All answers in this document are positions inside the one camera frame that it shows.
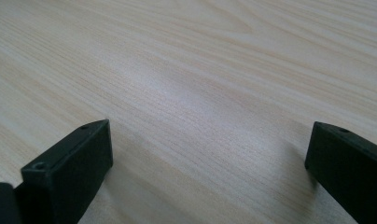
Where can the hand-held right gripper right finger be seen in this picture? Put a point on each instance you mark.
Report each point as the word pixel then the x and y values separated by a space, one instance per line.
pixel 348 165

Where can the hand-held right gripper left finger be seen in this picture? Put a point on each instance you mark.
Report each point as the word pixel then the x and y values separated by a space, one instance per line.
pixel 70 174

